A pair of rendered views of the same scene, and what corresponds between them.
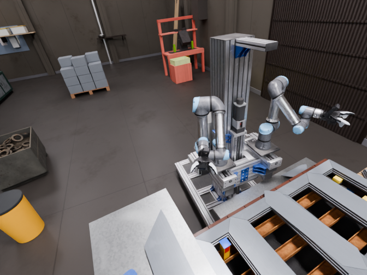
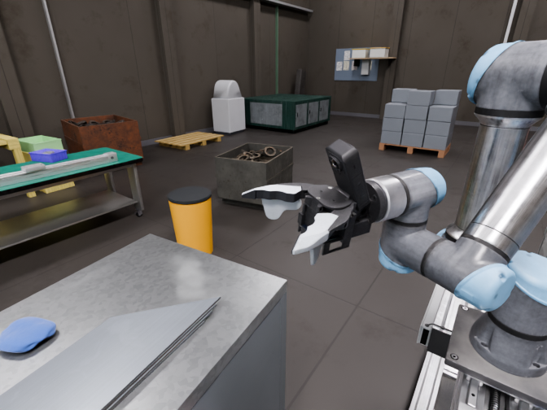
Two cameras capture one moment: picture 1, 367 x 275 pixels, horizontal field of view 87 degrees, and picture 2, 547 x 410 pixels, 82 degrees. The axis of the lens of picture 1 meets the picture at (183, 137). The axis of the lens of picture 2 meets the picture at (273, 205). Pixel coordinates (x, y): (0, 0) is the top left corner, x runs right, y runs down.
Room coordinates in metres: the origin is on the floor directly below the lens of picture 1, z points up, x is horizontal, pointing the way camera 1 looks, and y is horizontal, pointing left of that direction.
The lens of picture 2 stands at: (0.58, -0.41, 1.64)
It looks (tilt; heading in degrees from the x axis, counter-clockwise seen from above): 24 degrees down; 53
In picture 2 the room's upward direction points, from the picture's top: straight up
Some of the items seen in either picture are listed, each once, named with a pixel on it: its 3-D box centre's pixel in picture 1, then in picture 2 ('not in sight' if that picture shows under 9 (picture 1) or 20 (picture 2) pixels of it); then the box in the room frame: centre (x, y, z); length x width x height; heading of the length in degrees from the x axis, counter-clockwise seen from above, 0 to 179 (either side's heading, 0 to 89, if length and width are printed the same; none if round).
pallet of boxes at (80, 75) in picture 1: (84, 74); (418, 120); (7.06, 3.16, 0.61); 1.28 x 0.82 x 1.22; 108
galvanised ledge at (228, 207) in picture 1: (271, 187); not in sight; (1.27, -0.83, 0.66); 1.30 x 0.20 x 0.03; 114
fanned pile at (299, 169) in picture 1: (299, 172); not in sight; (1.38, -1.16, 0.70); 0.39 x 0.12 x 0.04; 114
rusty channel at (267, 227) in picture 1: (283, 217); not in sight; (0.92, -0.76, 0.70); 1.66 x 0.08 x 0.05; 114
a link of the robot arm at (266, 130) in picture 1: (265, 131); not in sight; (1.49, -0.78, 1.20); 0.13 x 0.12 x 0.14; 133
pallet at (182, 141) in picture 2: not in sight; (190, 140); (3.49, 6.77, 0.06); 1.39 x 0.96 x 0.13; 18
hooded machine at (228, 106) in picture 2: not in sight; (229, 106); (4.92, 7.40, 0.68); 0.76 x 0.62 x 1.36; 18
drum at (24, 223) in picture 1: (17, 217); (193, 223); (1.55, 2.15, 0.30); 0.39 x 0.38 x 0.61; 108
